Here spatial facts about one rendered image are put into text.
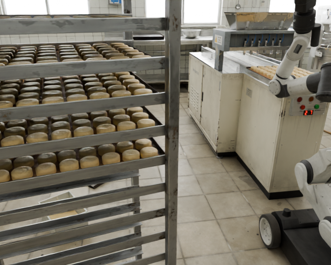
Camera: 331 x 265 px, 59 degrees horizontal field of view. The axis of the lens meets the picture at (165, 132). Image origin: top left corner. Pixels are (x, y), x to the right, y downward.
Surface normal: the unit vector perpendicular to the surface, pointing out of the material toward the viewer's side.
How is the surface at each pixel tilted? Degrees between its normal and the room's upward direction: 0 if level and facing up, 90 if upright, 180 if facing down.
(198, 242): 0
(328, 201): 20
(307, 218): 0
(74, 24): 90
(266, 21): 115
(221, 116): 90
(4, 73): 90
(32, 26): 90
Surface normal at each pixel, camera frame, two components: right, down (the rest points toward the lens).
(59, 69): 0.35, 0.36
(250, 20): 0.13, 0.74
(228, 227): 0.00, -0.92
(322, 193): 0.04, -0.73
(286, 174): 0.14, 0.39
